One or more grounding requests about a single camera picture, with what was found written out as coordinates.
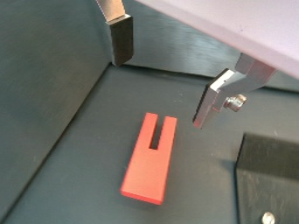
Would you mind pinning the red double-square peg block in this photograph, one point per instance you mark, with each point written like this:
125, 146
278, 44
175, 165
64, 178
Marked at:
147, 171

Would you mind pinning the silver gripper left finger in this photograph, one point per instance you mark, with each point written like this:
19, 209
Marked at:
121, 30

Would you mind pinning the black curved bracket stand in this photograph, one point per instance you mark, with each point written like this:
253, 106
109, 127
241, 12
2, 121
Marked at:
267, 180

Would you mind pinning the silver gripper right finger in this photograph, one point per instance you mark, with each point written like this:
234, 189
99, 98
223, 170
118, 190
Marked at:
223, 93

